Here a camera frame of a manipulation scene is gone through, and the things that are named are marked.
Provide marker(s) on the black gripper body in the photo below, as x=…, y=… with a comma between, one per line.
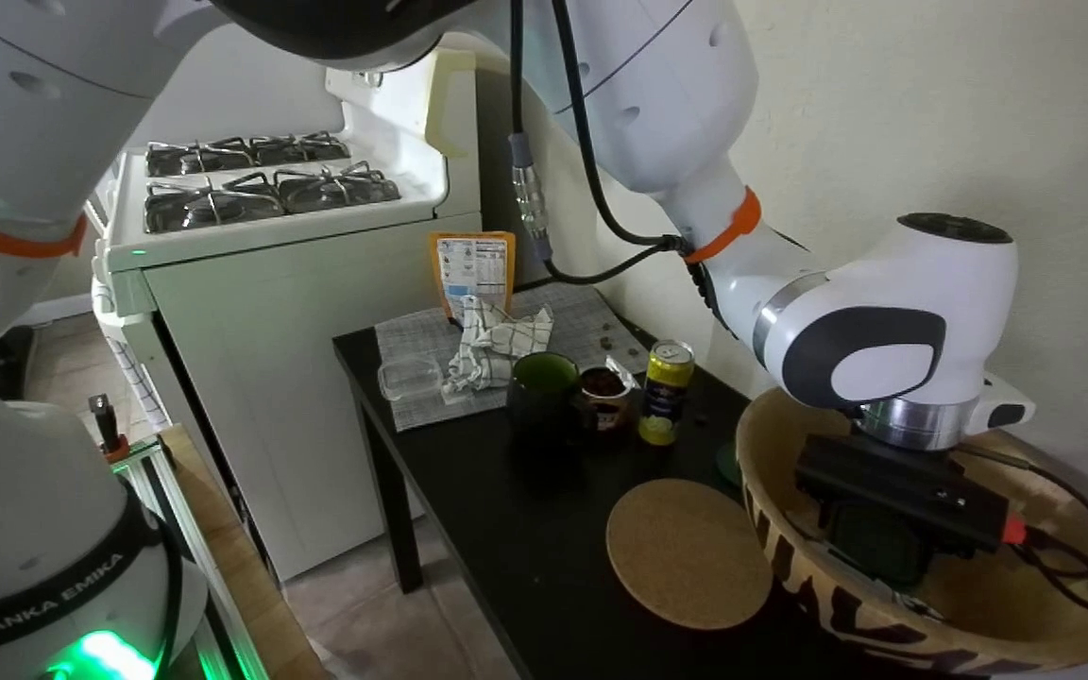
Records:
x=869, y=534

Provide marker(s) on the brown cup white rim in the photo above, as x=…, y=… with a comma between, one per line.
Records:
x=603, y=389

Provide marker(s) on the black red clamp knob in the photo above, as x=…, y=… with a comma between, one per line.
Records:
x=104, y=420

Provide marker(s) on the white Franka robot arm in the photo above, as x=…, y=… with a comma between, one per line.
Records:
x=660, y=87

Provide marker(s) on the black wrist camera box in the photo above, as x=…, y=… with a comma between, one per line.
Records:
x=897, y=485

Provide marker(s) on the wooden bowl zebra pattern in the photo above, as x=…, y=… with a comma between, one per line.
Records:
x=810, y=592

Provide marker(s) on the wooden robot mount table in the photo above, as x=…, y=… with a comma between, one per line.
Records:
x=236, y=566

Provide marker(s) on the orange white paper package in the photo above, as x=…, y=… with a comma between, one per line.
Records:
x=473, y=269

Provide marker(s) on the white gas stove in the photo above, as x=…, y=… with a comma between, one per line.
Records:
x=265, y=377

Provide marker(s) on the aluminium frame rail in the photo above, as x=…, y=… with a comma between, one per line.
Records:
x=187, y=530

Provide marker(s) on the grey woven placemat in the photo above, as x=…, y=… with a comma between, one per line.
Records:
x=425, y=338

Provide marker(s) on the black side table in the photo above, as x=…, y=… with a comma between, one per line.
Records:
x=507, y=502

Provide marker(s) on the dark green mug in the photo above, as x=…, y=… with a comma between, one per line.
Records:
x=546, y=396

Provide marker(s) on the yellow drink can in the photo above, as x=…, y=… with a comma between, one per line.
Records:
x=665, y=389

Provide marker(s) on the clear plastic container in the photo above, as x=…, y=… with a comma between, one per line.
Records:
x=409, y=377

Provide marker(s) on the round cork coaster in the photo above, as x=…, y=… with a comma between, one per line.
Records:
x=683, y=551

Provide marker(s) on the white checkered cloth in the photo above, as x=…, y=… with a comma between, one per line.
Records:
x=493, y=343

